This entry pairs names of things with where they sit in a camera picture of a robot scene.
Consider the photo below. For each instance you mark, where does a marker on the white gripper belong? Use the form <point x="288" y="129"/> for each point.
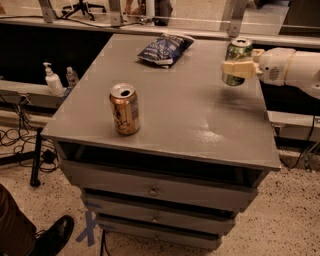
<point x="272" y="67"/>

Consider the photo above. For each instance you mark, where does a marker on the green soda can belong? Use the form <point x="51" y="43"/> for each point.
<point x="239" y="49"/>

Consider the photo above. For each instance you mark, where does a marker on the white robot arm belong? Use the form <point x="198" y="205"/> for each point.
<point x="303" y="72"/>

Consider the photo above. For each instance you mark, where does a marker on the orange soda can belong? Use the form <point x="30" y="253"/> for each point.
<point x="125" y="109"/>

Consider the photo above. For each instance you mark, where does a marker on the blue chip bag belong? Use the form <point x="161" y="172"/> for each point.
<point x="166" y="49"/>

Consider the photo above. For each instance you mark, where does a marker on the grey drawer cabinet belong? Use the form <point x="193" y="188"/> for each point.
<point x="192" y="125"/>

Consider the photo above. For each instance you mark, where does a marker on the top grey drawer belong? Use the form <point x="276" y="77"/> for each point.
<point x="159" y="187"/>

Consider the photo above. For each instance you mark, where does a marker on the grey drawer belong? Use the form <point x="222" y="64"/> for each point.
<point x="158" y="232"/>
<point x="190" y="221"/>
<point x="159" y="187"/>

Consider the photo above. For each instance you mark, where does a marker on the middle grey drawer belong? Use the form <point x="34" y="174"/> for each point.
<point x="190" y="221"/>

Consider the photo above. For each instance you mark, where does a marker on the black office chair base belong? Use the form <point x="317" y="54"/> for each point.
<point x="84" y="7"/>

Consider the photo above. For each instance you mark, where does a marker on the clear plastic water bottle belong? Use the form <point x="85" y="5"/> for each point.
<point x="72" y="77"/>

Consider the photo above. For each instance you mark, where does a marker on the bottom grey drawer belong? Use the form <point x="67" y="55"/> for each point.
<point x="158" y="232"/>

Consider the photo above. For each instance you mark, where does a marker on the white pump bottle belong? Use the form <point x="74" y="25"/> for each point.
<point x="53" y="80"/>

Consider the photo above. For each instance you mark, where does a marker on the grey metal railing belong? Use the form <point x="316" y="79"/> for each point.
<point x="219" y="18"/>

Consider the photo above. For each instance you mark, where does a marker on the black stand leg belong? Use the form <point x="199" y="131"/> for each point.
<point x="34" y="181"/>

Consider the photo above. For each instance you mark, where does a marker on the black leather shoe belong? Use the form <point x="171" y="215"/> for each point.
<point x="50" y="242"/>

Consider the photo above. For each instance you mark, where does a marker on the brown trouser leg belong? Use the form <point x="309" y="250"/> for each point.
<point x="17" y="232"/>

